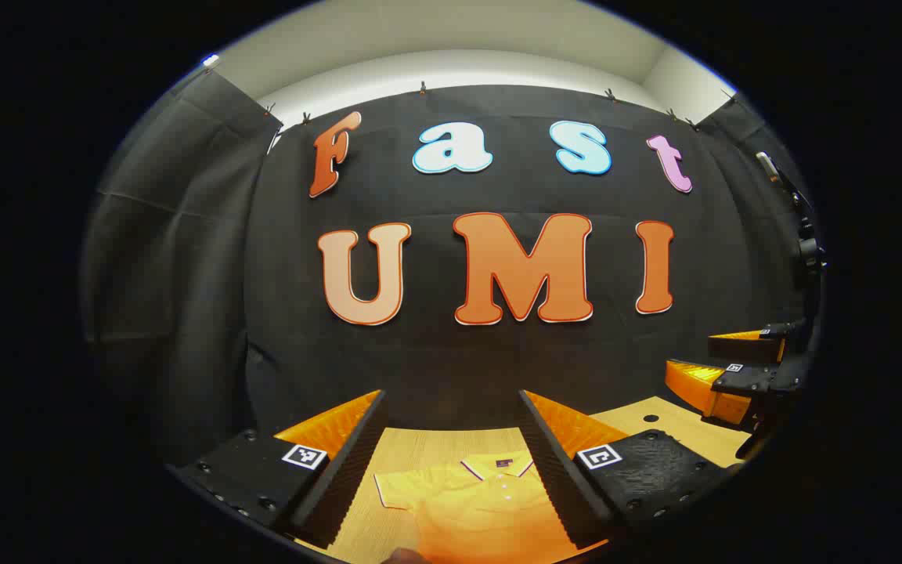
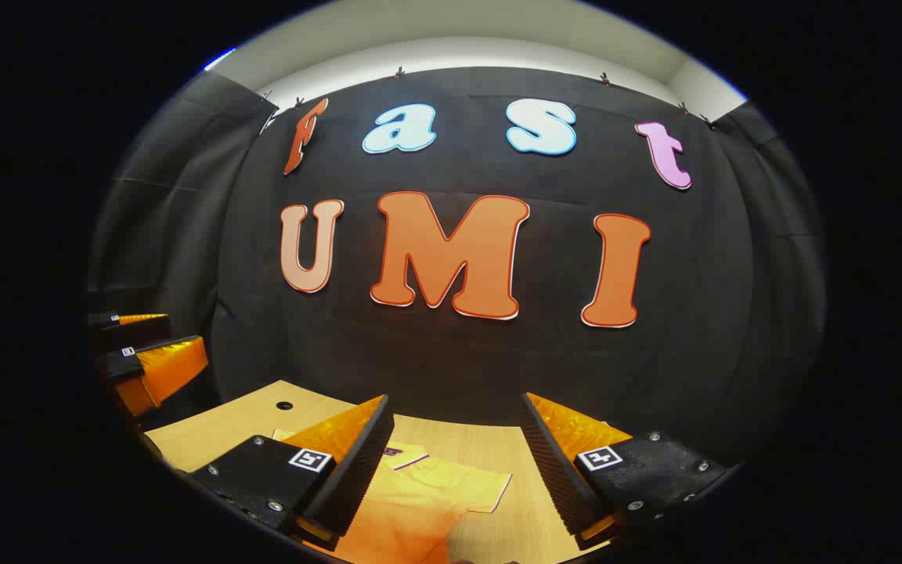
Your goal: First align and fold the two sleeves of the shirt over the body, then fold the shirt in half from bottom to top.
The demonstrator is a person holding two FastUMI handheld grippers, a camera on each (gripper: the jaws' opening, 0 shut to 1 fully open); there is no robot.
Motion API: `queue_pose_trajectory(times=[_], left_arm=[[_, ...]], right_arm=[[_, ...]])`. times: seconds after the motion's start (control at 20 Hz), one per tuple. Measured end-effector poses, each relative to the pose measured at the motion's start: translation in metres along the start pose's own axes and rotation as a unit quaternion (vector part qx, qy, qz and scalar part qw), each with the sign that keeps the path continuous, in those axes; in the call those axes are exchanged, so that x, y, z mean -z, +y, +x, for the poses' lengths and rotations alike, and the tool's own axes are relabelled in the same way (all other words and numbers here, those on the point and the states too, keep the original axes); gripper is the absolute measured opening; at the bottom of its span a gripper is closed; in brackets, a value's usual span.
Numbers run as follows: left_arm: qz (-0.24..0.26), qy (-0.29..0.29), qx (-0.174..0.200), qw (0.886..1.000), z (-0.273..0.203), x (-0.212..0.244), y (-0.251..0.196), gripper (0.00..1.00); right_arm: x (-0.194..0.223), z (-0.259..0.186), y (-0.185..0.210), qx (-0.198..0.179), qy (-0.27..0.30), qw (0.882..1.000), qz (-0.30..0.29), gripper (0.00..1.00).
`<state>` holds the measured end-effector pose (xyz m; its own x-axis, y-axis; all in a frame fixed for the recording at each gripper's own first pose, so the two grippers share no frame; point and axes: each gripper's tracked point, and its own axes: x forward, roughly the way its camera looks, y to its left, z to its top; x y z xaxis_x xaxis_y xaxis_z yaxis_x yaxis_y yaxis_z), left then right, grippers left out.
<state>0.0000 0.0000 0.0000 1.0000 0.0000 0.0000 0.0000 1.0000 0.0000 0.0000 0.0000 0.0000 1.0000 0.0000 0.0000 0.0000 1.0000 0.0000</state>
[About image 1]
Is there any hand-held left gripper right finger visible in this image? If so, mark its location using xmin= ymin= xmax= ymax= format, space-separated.
xmin=518 ymin=389 xmax=745 ymax=551

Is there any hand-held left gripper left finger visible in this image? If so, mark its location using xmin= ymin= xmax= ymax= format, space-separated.
xmin=168 ymin=389 xmax=387 ymax=549

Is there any orange T-shirt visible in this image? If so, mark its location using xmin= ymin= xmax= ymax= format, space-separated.
xmin=373 ymin=451 xmax=608 ymax=564

